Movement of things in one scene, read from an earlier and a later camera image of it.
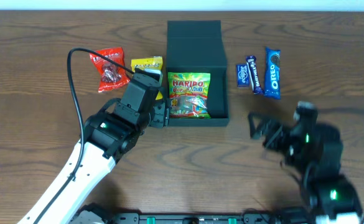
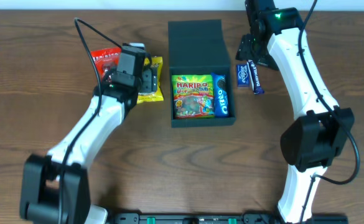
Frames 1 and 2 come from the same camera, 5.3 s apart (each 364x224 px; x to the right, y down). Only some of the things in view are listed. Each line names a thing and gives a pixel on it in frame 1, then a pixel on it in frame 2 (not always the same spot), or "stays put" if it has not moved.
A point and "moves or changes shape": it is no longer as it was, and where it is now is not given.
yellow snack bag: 154,62 stays put
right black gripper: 275,132 -> 246,47
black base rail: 201,218 stays put
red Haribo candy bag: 109,75 stays put
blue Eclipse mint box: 242,75 stays put
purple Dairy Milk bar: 252,65 stays put
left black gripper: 160,114 -> 152,80
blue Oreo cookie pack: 272,78 -> 221,95
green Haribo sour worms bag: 190,95 moves or changes shape
